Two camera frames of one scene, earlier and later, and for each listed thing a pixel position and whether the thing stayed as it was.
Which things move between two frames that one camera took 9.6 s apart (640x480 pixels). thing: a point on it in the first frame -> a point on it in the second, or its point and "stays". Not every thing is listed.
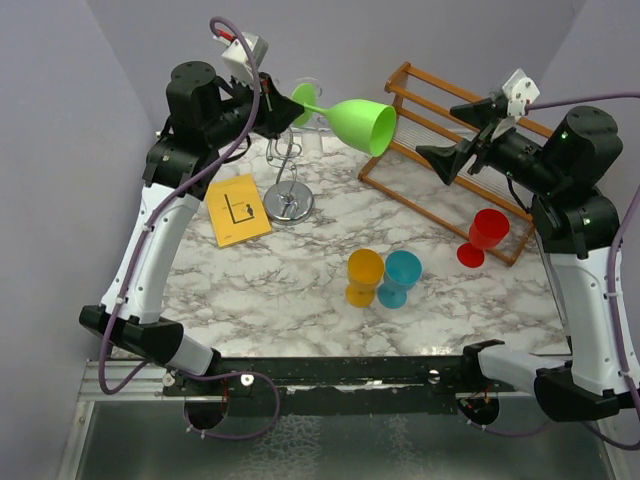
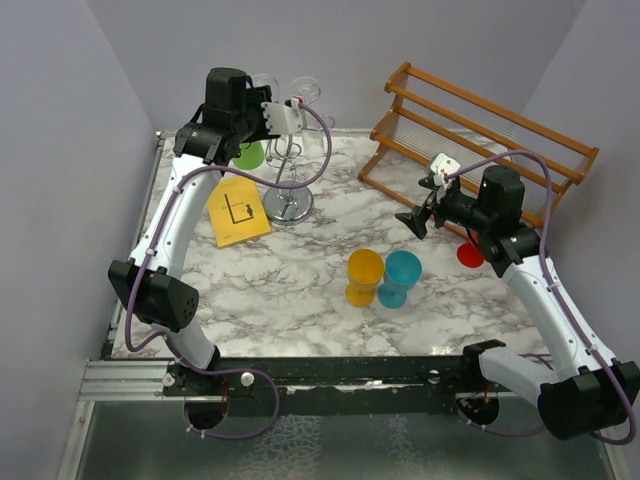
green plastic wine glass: x=369 y=125 -> x=250 y=158
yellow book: x=237 y=210 stays
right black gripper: x=449 y=160 -> x=417 y=219
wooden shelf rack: x=464 y=165 stays
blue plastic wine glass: x=403 y=268 stays
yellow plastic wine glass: x=364 y=269 stays
